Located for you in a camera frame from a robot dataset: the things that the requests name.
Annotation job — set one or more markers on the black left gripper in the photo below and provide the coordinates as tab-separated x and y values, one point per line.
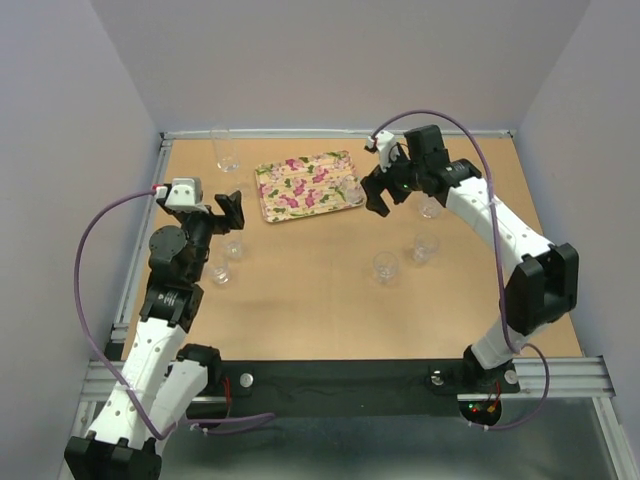
231	219

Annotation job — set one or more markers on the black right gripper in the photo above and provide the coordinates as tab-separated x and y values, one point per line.
375	182

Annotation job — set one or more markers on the clear faceted glass tumbler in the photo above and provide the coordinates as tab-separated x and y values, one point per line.
351	191

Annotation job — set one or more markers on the small clear glass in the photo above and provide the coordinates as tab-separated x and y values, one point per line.
242	185

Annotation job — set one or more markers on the tall clear glass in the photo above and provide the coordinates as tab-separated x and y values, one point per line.
224	149

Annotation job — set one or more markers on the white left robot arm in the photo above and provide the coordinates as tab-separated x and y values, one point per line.
161	374

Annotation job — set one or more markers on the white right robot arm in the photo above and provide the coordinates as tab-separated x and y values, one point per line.
538	279

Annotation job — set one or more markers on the floral patterned tray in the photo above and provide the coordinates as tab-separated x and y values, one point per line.
303	186

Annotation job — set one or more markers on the clear tumbler right middle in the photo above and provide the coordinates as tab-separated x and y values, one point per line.
429	208

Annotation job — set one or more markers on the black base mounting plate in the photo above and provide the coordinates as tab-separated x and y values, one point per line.
346	388

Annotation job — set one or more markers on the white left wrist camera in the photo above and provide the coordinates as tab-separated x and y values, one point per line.
185	195

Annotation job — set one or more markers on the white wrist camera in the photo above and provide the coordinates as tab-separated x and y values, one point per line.
385	145
185	195

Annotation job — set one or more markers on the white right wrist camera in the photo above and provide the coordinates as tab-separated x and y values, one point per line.
385	145

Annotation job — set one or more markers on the aluminium front frame rail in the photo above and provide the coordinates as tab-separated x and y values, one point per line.
570	377

